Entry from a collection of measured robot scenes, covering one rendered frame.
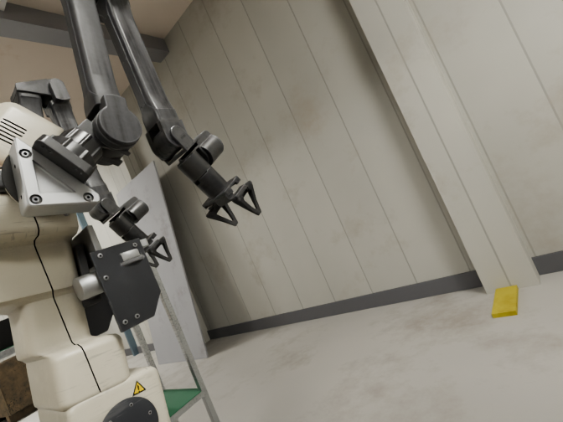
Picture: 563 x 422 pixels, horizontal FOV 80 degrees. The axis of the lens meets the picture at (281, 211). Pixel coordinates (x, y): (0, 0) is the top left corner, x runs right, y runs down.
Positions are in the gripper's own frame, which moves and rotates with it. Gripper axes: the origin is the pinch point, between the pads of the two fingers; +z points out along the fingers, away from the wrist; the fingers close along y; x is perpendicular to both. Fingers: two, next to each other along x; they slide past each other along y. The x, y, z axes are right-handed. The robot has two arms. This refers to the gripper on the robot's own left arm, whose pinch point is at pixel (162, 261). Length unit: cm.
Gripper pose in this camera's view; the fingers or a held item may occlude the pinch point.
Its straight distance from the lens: 116.9
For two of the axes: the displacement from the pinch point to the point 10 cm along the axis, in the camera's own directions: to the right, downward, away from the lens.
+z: 6.3, 7.1, 3.2
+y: -6.8, 3.0, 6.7
